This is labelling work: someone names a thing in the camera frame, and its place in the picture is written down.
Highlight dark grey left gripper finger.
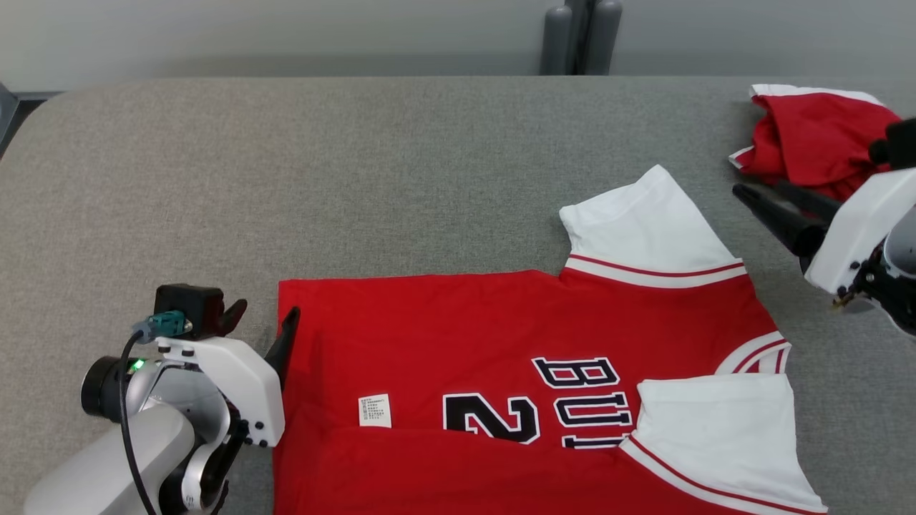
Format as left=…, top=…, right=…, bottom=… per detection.
left=263, top=305, right=302, bottom=393
left=218, top=298, right=248, bottom=338

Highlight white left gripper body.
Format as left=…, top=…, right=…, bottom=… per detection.
left=156, top=335, right=286, bottom=448

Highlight red white basketball jersey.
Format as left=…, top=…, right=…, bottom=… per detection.
left=272, top=165, right=829, bottom=515

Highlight black cable teal connector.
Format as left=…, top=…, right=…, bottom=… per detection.
left=117, top=310, right=194, bottom=515

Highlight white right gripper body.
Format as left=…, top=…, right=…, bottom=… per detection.
left=803, top=166, right=916, bottom=295

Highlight grey partition post round feet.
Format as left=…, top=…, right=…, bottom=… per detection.
left=540, top=0, right=623, bottom=77

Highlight red shorts white stripe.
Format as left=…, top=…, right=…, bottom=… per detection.
left=729, top=84, right=904, bottom=203

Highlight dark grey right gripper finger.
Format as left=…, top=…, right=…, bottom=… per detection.
left=733, top=183, right=829, bottom=260
left=776, top=181, right=842, bottom=223

